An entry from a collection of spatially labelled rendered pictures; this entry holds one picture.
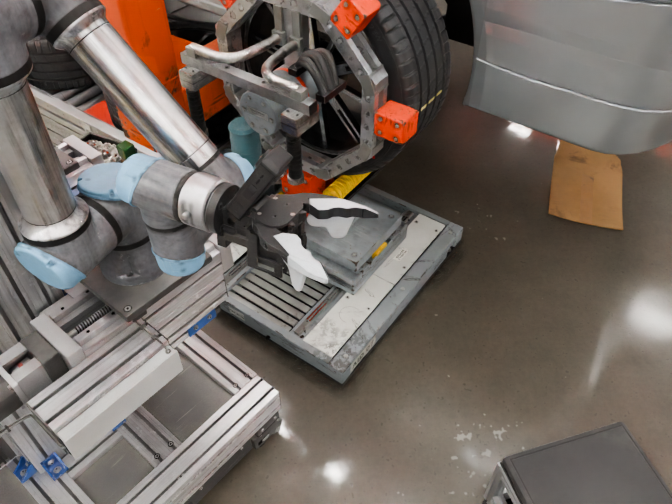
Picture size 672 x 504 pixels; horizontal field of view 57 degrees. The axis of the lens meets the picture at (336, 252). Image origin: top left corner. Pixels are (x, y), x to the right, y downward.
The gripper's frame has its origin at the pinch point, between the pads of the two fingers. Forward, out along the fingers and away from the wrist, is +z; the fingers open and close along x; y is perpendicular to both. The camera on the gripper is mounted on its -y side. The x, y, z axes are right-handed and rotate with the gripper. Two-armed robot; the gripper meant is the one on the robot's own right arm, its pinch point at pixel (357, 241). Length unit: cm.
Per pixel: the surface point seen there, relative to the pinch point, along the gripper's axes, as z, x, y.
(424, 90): -21, -95, 22
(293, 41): -53, -81, 12
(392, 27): -30, -88, 5
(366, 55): -34, -84, 12
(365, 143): -31, -82, 35
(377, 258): -32, -108, 94
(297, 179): -41, -63, 39
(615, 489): 54, -46, 84
